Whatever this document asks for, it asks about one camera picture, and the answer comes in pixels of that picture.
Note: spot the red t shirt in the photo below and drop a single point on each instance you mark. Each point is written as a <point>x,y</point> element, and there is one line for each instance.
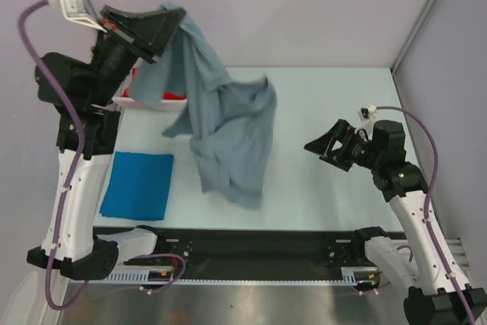
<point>165,95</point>

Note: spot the grey t shirt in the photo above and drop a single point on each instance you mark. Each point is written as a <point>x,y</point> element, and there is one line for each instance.
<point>230,123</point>

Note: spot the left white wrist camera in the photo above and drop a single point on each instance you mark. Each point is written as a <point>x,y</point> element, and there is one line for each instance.
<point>84,21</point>

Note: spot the white plastic basket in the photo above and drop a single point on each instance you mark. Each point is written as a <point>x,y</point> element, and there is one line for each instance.
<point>131,103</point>

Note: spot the white slotted cable duct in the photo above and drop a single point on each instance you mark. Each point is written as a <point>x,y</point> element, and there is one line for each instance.
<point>253,274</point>

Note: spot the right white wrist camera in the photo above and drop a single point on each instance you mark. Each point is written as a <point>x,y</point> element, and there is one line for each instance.
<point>367,115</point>

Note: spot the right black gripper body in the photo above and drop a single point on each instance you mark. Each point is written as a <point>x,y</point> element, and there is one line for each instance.
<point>356,151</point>

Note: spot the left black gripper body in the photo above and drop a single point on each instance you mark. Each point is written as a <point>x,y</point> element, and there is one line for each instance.
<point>122,29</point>

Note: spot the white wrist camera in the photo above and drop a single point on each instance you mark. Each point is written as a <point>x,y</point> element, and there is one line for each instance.
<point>367,115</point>
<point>84,21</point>

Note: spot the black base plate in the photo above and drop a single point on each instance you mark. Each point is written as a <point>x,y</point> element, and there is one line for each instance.
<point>282,249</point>

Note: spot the folded blue t shirt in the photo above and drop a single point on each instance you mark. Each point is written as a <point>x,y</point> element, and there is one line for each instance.
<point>139,186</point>

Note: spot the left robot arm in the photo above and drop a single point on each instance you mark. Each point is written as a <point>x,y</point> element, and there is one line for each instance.
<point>82,93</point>

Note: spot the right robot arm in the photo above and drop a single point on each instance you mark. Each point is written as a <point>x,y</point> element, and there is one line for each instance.
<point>434,288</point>

